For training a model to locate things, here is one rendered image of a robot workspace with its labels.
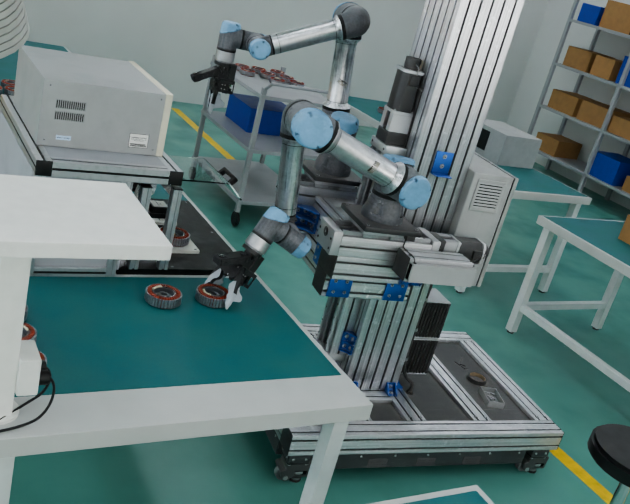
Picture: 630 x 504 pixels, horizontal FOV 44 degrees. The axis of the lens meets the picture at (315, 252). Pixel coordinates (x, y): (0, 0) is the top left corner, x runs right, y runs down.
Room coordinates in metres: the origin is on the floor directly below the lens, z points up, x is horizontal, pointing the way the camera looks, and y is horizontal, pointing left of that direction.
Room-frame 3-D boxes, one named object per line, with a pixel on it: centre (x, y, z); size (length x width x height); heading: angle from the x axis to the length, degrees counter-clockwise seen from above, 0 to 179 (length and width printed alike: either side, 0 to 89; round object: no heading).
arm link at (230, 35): (3.08, 0.53, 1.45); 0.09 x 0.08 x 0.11; 108
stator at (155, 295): (2.15, 0.41, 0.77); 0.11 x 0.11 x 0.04
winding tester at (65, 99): (2.49, 0.84, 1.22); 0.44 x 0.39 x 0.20; 34
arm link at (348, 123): (3.11, 0.02, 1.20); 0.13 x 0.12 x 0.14; 18
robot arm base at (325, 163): (3.11, 0.02, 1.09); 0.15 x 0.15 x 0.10
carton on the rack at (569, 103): (9.40, -2.47, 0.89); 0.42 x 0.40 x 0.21; 32
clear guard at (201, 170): (2.54, 0.49, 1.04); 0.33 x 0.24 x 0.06; 124
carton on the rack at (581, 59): (9.42, -2.45, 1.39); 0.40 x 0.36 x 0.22; 125
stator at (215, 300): (2.25, 0.28, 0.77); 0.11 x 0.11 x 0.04
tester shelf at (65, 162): (2.48, 0.83, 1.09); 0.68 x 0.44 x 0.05; 34
